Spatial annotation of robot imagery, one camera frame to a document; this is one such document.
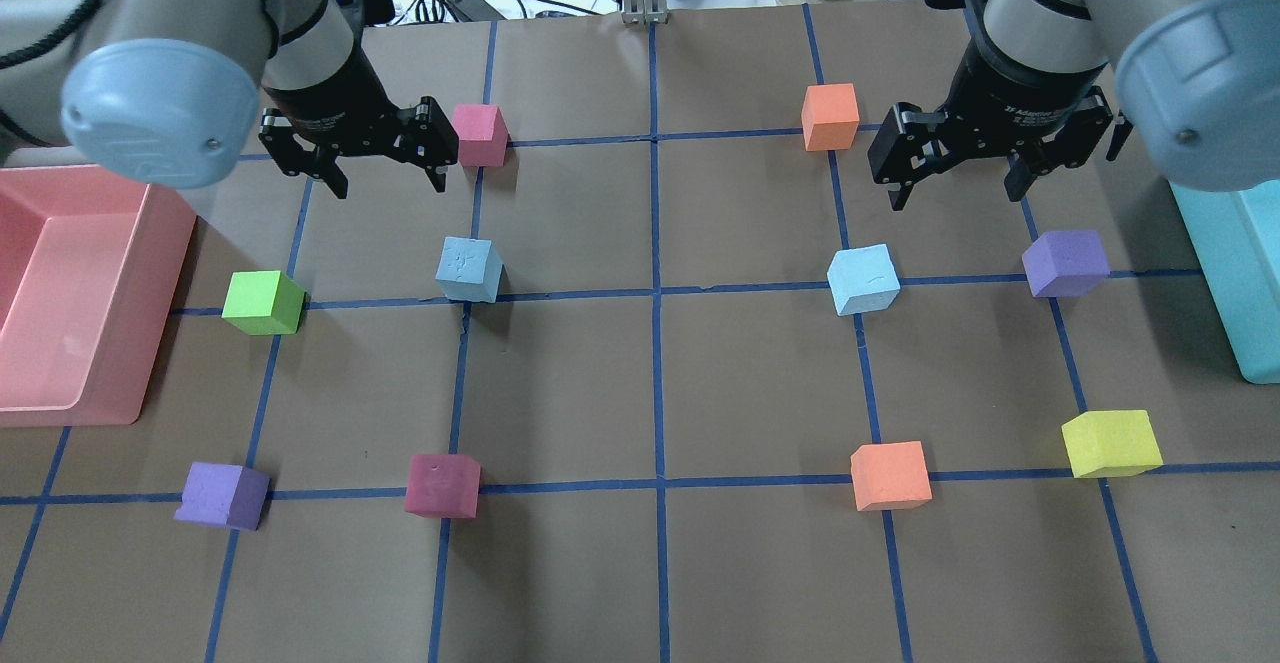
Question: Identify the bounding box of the pink block left far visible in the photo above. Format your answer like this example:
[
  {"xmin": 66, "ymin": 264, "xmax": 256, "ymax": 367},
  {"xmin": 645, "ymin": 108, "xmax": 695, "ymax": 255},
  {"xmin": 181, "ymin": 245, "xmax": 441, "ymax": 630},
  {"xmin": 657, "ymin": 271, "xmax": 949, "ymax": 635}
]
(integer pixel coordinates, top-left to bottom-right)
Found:
[{"xmin": 451, "ymin": 104, "xmax": 509, "ymax": 168}]

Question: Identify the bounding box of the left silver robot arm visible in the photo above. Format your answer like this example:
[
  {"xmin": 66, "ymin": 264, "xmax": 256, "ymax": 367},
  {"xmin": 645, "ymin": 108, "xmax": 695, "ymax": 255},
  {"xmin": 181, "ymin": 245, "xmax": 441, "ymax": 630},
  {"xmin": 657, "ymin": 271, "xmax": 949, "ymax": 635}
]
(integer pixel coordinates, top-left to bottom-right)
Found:
[{"xmin": 1, "ymin": 0, "xmax": 460, "ymax": 198}]

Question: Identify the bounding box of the pink plastic bin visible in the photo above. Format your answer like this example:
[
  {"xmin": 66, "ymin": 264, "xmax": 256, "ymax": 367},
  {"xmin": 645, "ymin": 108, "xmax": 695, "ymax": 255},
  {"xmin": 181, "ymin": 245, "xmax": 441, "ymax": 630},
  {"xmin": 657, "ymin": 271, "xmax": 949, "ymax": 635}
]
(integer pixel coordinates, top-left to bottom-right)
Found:
[{"xmin": 1, "ymin": 165, "xmax": 196, "ymax": 429}]

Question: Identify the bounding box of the purple block right side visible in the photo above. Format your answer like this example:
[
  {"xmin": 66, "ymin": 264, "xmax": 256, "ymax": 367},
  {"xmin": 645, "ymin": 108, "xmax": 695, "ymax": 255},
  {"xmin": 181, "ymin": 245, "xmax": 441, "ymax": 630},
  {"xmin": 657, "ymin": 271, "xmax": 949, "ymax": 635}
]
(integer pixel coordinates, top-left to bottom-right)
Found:
[{"xmin": 1021, "ymin": 229, "xmax": 1112, "ymax": 298}]

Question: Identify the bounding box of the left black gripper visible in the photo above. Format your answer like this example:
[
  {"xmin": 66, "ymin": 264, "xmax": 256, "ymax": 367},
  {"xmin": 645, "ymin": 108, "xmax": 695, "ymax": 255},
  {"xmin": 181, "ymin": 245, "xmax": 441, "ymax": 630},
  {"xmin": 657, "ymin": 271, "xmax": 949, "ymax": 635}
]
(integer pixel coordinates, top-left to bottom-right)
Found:
[{"xmin": 259, "ymin": 45, "xmax": 458, "ymax": 201}]

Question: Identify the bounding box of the purple block left side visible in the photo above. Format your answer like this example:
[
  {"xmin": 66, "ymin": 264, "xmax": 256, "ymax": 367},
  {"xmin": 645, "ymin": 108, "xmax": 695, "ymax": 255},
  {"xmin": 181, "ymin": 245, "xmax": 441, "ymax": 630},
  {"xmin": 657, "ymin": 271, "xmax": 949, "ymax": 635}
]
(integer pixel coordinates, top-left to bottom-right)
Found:
[{"xmin": 174, "ymin": 461, "xmax": 270, "ymax": 531}]

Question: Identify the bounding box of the black power brick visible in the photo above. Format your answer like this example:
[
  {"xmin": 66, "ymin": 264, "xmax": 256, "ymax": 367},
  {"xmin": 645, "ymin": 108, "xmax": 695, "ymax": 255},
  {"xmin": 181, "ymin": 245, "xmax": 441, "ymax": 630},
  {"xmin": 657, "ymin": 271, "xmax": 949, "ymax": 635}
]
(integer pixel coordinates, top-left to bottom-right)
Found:
[{"xmin": 443, "ymin": 0, "xmax": 506, "ymax": 22}]

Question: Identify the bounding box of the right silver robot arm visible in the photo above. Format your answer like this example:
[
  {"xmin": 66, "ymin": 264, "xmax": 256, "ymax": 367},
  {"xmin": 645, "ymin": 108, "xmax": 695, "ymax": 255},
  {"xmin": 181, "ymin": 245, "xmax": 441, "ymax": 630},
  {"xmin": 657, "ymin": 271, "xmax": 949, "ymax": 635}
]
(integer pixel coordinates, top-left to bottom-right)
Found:
[{"xmin": 868, "ymin": 0, "xmax": 1279, "ymax": 211}]

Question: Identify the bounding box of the turquoise plastic bin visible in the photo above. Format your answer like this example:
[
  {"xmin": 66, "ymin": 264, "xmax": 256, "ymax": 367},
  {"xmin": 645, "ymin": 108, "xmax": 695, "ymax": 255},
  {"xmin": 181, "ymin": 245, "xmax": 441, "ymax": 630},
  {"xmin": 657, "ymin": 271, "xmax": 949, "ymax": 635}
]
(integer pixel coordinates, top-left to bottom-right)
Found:
[{"xmin": 1170, "ymin": 180, "xmax": 1279, "ymax": 385}]

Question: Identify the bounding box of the orange block far side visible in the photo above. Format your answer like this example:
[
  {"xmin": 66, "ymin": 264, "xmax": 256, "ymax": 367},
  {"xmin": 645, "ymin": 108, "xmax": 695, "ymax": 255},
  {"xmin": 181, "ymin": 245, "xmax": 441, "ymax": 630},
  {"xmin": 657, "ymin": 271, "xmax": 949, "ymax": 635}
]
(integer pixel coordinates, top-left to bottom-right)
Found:
[{"xmin": 801, "ymin": 81, "xmax": 861, "ymax": 152}]

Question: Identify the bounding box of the green block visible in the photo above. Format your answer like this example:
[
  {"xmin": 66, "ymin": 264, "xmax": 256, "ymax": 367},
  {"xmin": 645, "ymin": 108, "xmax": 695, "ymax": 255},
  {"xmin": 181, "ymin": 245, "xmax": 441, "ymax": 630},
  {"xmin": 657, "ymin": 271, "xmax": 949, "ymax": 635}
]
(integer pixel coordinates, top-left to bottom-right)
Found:
[{"xmin": 221, "ymin": 270, "xmax": 306, "ymax": 337}]

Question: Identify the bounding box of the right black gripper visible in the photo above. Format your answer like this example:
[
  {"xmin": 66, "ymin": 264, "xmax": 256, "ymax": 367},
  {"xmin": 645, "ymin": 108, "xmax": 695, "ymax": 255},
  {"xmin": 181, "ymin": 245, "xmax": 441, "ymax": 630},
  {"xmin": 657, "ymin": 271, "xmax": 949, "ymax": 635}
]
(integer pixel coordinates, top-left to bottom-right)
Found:
[{"xmin": 868, "ymin": 40, "xmax": 1114, "ymax": 212}]

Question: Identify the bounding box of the purple block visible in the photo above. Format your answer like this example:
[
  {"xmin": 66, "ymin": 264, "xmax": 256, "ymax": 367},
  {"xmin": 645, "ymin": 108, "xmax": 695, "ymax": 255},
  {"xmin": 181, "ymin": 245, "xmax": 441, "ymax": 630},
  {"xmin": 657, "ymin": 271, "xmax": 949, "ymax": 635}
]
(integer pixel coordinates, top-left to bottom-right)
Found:
[
  {"xmin": 174, "ymin": 461, "xmax": 270, "ymax": 531},
  {"xmin": 1021, "ymin": 229, "xmax": 1112, "ymax": 298}
]

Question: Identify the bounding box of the orange block near base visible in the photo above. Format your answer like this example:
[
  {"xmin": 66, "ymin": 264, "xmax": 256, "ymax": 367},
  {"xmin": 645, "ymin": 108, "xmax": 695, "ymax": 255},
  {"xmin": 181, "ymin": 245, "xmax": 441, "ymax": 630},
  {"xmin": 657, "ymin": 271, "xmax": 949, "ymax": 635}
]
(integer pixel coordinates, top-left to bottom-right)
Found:
[{"xmin": 850, "ymin": 442, "xmax": 933, "ymax": 512}]

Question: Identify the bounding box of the light blue block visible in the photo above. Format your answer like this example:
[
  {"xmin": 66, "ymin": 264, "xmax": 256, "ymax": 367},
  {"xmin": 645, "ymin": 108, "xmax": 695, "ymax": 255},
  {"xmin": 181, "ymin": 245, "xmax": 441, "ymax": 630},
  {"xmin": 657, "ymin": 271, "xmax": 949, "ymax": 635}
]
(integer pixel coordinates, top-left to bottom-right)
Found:
[
  {"xmin": 827, "ymin": 243, "xmax": 901, "ymax": 317},
  {"xmin": 435, "ymin": 236, "xmax": 504, "ymax": 305}
]

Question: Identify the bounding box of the pink block near base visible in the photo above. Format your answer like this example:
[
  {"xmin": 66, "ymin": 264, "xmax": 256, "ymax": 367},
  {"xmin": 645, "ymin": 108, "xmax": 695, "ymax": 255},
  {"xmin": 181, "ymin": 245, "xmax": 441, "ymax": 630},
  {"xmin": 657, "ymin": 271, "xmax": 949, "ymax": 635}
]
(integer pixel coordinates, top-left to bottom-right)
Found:
[{"xmin": 403, "ymin": 454, "xmax": 483, "ymax": 520}]

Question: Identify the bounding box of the yellow block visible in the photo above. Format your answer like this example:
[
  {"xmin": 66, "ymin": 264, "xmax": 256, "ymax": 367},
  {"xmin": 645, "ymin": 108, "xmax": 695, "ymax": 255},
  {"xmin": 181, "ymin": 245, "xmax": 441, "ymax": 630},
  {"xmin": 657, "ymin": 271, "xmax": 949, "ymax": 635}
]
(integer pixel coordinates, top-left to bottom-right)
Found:
[{"xmin": 1061, "ymin": 411, "xmax": 1165, "ymax": 479}]

